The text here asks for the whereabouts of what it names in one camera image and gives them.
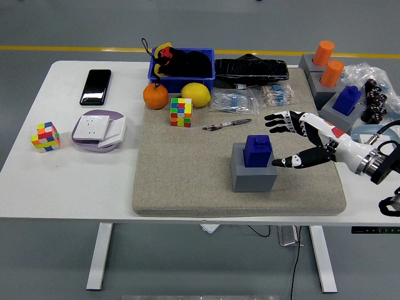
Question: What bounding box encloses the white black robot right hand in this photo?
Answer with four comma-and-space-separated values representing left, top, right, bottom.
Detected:
264, 109, 373, 173

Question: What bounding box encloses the blue square seal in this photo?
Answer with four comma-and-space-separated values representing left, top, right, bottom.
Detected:
332, 85, 363, 116
242, 134, 271, 168

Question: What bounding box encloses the grey square seal holder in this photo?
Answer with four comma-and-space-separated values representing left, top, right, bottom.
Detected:
230, 142, 278, 193
320, 92, 366, 135

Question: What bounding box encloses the grey round-hole seal holder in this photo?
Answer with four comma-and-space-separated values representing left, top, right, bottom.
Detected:
298, 54, 329, 76
307, 71, 344, 111

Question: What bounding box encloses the orange cylinder seal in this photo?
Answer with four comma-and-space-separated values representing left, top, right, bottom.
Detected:
312, 40, 336, 67
320, 59, 344, 88

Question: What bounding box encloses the light blue plate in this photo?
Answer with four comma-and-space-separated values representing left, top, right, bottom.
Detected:
350, 124, 400, 148

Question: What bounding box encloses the crumpled clear plastic bag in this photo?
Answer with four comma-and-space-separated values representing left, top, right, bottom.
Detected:
342, 62, 400, 126

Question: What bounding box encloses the clear bag of resistors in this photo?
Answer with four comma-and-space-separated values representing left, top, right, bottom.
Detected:
208, 87, 261, 115
259, 83, 295, 109

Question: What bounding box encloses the black table control panel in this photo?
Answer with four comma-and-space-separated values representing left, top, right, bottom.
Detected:
351, 226, 400, 234

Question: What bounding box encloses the white table leg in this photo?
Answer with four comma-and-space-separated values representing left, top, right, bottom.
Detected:
86, 222, 113, 291
309, 225, 338, 294

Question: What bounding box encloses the black silver pen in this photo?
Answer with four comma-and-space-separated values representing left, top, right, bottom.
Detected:
202, 118, 253, 131

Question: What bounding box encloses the black keyboard in plastic wrap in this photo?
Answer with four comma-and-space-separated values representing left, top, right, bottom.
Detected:
214, 53, 289, 88

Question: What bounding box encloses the yellow lemon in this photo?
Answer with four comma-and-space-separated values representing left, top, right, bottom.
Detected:
181, 82, 211, 108

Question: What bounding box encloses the grey-brown mat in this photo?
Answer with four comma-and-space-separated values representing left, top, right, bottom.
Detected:
132, 67, 347, 217

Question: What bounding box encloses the multicoloured puzzle cube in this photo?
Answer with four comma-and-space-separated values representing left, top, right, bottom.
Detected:
30, 121, 61, 154
169, 97, 193, 128

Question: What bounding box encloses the blue plastic bin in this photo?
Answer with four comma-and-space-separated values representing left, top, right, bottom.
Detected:
147, 47, 216, 93

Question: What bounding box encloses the black fabric pouch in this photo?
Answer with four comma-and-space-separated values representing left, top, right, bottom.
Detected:
154, 47, 213, 78

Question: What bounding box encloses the orange fruit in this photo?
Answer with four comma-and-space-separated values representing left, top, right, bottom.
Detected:
142, 83, 169, 110

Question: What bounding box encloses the yellow black tool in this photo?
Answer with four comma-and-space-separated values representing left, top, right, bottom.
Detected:
152, 42, 173, 78

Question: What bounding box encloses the black smartphone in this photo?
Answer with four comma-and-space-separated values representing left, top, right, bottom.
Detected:
79, 69, 113, 106

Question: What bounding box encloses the purple plate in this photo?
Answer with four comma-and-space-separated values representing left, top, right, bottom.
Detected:
71, 109, 126, 154

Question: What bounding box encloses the clear bracket under table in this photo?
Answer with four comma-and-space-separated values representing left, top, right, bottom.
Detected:
277, 225, 299, 248

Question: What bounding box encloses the short black cable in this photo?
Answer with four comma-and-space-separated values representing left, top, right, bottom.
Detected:
246, 224, 271, 238

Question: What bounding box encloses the long black cable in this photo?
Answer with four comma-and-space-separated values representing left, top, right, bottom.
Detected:
289, 225, 303, 300

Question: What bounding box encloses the black cord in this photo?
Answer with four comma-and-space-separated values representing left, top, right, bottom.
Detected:
141, 37, 162, 89

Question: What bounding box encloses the white wall switch panel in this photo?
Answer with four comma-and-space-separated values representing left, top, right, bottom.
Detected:
97, 116, 127, 149

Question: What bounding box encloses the white wall socket panel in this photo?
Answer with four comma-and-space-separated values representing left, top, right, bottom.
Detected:
72, 115, 111, 141

